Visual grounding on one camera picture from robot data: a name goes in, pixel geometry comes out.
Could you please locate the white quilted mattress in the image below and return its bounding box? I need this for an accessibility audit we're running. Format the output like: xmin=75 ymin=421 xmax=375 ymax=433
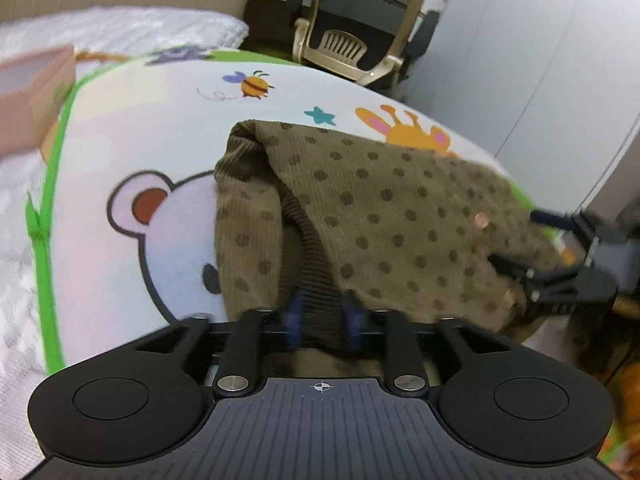
xmin=1 ymin=6 xmax=248 ymax=479

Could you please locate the brown polka dot cardigan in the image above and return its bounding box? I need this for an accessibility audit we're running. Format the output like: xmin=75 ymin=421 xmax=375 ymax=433
xmin=214 ymin=118 xmax=566 ymax=376

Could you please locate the beige mesh office chair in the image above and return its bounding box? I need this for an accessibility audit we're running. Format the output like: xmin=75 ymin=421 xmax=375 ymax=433
xmin=285 ymin=0 xmax=442 ymax=98

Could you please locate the pink cardboard box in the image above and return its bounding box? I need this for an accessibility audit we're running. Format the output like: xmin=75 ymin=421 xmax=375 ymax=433
xmin=0 ymin=44 xmax=76 ymax=156

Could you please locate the cartoon animal play mat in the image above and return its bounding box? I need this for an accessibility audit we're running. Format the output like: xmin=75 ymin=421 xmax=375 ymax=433
xmin=24 ymin=46 xmax=640 ymax=476

